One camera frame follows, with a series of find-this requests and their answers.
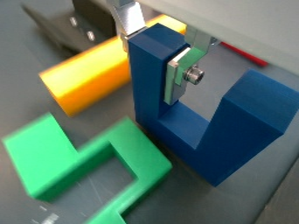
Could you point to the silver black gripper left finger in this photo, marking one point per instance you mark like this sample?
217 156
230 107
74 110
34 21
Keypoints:
129 17

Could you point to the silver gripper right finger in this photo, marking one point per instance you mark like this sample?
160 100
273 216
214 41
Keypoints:
182 67

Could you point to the blue U-shaped block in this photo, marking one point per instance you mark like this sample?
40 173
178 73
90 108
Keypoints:
214 136

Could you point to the red slotted board block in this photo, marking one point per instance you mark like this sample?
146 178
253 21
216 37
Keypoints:
249 56

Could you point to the yellow rectangular bar block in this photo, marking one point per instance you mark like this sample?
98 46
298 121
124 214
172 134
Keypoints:
88 77

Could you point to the green zigzag block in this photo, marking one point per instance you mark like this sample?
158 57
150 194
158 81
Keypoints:
50 164

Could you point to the black metal bracket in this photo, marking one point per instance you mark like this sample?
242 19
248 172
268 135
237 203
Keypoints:
80 30

